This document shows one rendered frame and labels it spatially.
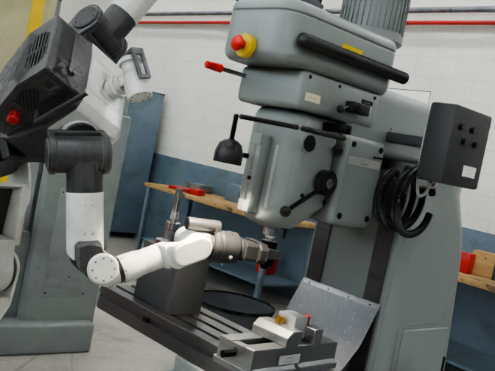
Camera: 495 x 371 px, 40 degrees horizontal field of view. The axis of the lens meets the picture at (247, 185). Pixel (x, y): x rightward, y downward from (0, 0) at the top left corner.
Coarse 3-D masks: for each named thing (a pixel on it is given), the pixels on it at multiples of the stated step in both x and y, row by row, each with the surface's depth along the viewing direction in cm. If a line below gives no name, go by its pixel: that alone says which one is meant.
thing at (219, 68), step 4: (204, 64) 179; (208, 64) 178; (212, 64) 179; (216, 64) 180; (220, 64) 181; (208, 68) 179; (212, 68) 180; (216, 68) 180; (220, 68) 181; (224, 68) 182; (228, 68) 184; (220, 72) 182; (228, 72) 184; (232, 72) 185; (236, 72) 186; (240, 72) 187; (240, 76) 187; (244, 76) 188
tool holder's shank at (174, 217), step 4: (176, 188) 222; (180, 188) 222; (176, 192) 222; (180, 192) 221; (176, 196) 222; (180, 196) 222; (176, 200) 221; (180, 200) 222; (176, 204) 222; (172, 208) 222; (176, 208) 222; (172, 212) 222; (176, 212) 222; (172, 216) 222; (176, 216) 222; (172, 220) 222; (176, 220) 222
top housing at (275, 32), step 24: (240, 0) 180; (264, 0) 172; (288, 0) 168; (240, 24) 177; (264, 24) 171; (288, 24) 167; (312, 24) 170; (336, 24) 176; (264, 48) 170; (288, 48) 168; (360, 48) 184; (384, 48) 192; (312, 72) 177; (336, 72) 179; (360, 72) 186
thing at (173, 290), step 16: (144, 240) 224; (160, 240) 220; (160, 272) 214; (176, 272) 208; (192, 272) 211; (144, 288) 220; (160, 288) 213; (176, 288) 209; (192, 288) 212; (160, 304) 212; (176, 304) 210; (192, 304) 213
